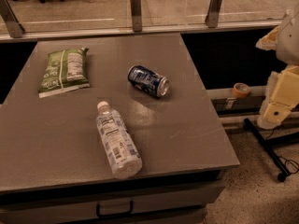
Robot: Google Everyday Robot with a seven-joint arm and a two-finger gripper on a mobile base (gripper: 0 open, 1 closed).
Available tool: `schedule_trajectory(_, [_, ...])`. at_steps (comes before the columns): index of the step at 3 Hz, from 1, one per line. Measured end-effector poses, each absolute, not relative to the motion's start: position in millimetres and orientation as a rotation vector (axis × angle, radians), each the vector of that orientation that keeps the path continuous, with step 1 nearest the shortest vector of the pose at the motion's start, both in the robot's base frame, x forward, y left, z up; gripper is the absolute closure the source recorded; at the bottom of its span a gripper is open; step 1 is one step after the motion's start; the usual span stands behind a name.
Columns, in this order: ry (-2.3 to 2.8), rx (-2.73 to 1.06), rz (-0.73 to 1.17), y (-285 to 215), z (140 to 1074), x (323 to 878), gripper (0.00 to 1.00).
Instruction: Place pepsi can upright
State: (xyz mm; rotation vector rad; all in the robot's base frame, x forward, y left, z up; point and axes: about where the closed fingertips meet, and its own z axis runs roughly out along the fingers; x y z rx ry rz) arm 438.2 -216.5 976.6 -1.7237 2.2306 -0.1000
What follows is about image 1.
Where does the black stand leg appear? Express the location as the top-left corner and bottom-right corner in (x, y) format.
(243, 119), (299, 182)

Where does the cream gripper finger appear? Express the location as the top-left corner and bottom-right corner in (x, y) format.
(256, 26), (279, 50)
(257, 65), (299, 130)

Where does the green chip bag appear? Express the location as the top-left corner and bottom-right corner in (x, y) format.
(38, 48), (90, 98)

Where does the right metal rail bracket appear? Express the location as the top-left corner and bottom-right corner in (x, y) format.
(205, 0), (222, 28)

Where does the metal rail bracket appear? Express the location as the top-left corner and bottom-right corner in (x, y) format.
(130, 0), (142, 32)
(0, 0), (25, 38)
(205, 0), (222, 28)

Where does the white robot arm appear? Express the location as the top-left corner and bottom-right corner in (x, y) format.
(256, 4), (299, 130)

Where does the middle metal rail bracket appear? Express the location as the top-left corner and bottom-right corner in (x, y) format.
(130, 0), (142, 32)

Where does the orange tape roll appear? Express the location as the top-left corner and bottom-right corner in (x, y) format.
(233, 82), (250, 98)

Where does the black drawer handle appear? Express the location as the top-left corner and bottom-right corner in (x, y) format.
(95, 200), (134, 219)

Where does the black cable on floor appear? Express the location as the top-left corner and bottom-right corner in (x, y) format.
(264, 126), (299, 175)

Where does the clear plastic water bottle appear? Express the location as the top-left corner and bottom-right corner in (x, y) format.
(96, 101), (143, 179)

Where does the left metal rail bracket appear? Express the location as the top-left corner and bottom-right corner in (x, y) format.
(0, 0), (25, 38)

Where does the blue pepsi can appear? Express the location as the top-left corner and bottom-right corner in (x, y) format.
(127, 65), (170, 98)

